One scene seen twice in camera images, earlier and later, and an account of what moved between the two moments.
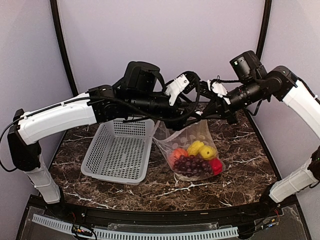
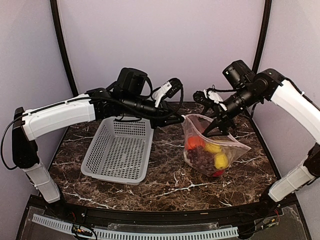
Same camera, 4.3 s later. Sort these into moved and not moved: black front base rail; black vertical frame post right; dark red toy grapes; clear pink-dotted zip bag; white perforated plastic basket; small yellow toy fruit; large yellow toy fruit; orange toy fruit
Moved: clear pink-dotted zip bag; small yellow toy fruit; large yellow toy fruit; dark red toy grapes; orange toy fruit
Not moved: black front base rail; black vertical frame post right; white perforated plastic basket
